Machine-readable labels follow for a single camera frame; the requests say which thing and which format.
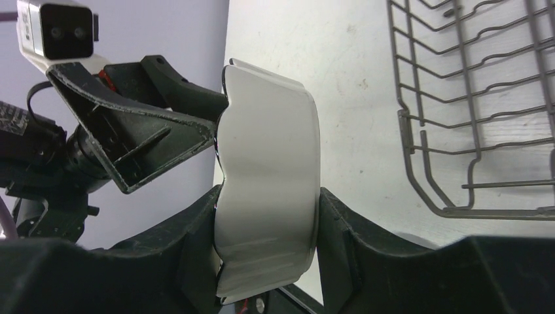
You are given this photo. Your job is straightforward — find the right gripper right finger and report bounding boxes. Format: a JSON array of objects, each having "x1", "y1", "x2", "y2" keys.
[{"x1": 317, "y1": 188, "x2": 554, "y2": 313}]

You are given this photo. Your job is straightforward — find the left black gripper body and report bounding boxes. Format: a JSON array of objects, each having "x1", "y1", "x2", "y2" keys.
[{"x1": 65, "y1": 62, "x2": 170, "y2": 193}]

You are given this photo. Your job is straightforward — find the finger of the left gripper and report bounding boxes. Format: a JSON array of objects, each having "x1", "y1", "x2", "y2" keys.
[
  {"x1": 46, "y1": 62, "x2": 215, "y2": 194},
  {"x1": 141, "y1": 56, "x2": 228, "y2": 122}
]

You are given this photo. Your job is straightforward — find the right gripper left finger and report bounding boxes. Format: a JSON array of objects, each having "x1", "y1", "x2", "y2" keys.
[{"x1": 1, "y1": 186, "x2": 221, "y2": 313}]

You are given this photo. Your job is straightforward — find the white scalloped black-rimmed dish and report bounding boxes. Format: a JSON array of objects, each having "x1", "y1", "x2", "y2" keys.
[{"x1": 214, "y1": 58, "x2": 321, "y2": 305}]

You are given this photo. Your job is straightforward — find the grey wire dish rack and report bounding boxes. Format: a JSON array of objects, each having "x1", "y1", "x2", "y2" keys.
[{"x1": 386, "y1": 1, "x2": 554, "y2": 221}]

